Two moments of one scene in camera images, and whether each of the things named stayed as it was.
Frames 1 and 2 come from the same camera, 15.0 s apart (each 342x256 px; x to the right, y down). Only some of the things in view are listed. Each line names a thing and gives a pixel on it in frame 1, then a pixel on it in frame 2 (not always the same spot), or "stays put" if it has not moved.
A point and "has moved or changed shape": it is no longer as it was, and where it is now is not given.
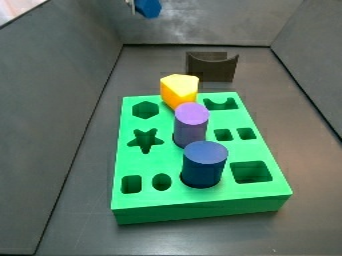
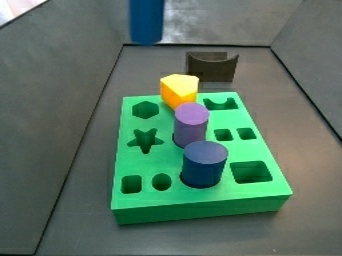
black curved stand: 212,65 stays put
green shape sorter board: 148,192 stays put
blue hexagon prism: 148,8 has moved or changed shape
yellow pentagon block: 178,89 stays put
